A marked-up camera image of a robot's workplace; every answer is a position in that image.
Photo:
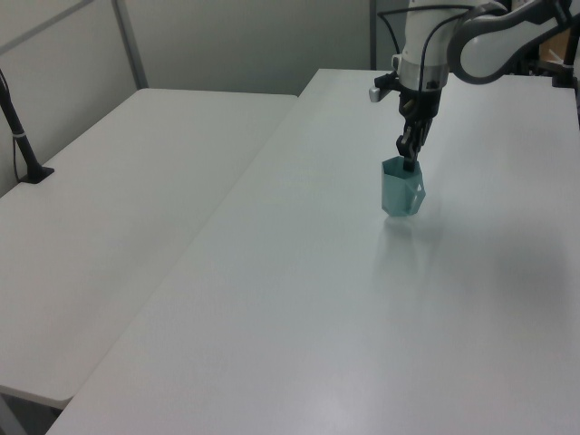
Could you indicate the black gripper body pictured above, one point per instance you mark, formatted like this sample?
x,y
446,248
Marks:
x,y
419,104

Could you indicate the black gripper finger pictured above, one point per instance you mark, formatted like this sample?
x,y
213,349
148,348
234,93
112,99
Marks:
x,y
423,131
409,149

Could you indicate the teal angular plastic cup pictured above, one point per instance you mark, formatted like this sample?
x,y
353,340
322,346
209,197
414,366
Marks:
x,y
399,195

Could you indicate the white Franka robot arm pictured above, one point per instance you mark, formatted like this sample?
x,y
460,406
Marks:
x,y
480,50

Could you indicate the brown cardboard box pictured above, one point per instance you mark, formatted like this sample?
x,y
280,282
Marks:
x,y
555,47

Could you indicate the white side table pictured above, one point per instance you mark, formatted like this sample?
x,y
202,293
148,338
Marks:
x,y
113,204

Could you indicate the grey partition post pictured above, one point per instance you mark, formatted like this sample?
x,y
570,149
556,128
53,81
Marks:
x,y
131,45
372,36

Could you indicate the black camera stand pole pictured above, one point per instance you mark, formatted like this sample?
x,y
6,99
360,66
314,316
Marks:
x,y
562,77
25,145

